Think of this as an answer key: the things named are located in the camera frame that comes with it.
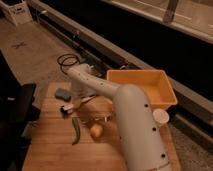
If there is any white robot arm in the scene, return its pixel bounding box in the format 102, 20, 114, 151
67, 64, 172, 171

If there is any blue black electronic box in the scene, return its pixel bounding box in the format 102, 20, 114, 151
82, 59, 106, 79

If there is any silver metal fork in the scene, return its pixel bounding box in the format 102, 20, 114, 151
81, 116, 112, 124

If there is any green chili pepper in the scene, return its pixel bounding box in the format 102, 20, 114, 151
72, 117, 81, 145

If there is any yellow plastic bin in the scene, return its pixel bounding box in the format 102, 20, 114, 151
106, 69, 177, 110

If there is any white plastic cup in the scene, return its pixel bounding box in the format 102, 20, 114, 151
153, 109, 169, 127

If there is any black chair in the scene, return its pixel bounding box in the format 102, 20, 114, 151
0, 50, 40, 171

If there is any white cardboard box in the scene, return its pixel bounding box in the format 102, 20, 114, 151
0, 0, 32, 26

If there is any black coiled cable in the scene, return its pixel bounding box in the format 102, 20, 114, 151
56, 53, 82, 75

